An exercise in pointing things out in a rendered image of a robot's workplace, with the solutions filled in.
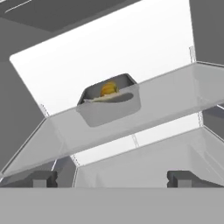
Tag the white fridge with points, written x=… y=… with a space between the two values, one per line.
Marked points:
x=102 y=46

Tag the glass fridge shelf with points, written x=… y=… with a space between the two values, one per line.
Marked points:
x=175 y=96

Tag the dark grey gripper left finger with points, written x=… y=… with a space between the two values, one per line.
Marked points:
x=43 y=178

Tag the orange squash piece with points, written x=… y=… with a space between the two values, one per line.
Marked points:
x=108 y=88

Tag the grey tupperware container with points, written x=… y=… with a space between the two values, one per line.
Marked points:
x=109 y=112

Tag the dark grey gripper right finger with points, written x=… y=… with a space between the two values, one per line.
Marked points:
x=180 y=178

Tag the clear fridge drawer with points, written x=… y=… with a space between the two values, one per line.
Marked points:
x=151 y=166

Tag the pale fish fillet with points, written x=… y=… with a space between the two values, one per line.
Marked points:
x=116 y=97

